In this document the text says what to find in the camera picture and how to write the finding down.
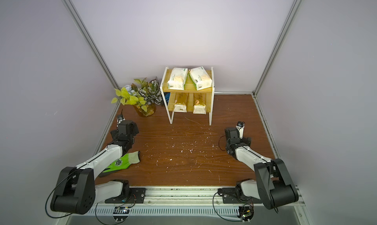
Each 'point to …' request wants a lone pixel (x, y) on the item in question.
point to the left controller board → (121, 210)
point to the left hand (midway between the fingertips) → (127, 125)
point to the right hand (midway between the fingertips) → (242, 133)
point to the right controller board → (246, 213)
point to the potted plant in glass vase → (144, 95)
